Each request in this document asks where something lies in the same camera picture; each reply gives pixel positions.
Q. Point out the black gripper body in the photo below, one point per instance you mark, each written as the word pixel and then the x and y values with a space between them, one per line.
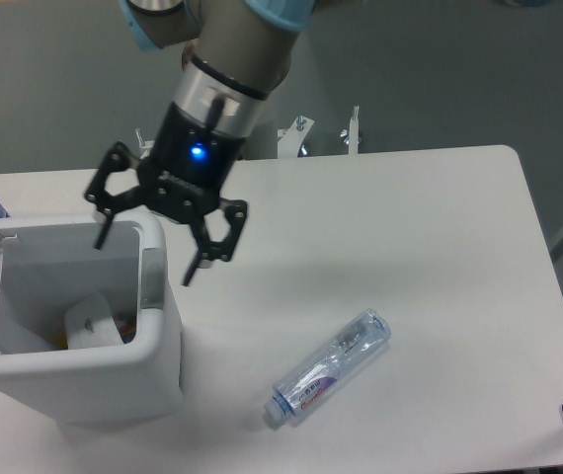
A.
pixel 183 174

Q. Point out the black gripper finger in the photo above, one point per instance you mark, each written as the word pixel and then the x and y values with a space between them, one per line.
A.
pixel 235 212
pixel 117 159

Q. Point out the white plastic wrapper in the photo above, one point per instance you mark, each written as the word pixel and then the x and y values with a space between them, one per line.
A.
pixel 93 307

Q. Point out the clear plastic water bottle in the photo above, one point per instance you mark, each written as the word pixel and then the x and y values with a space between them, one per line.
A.
pixel 306 386

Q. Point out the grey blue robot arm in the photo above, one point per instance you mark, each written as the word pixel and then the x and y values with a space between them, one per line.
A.
pixel 241 55

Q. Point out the white plastic trash can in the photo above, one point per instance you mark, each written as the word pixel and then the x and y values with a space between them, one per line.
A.
pixel 48 264

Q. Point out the white metal frame bracket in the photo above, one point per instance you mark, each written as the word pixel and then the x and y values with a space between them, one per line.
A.
pixel 304 138

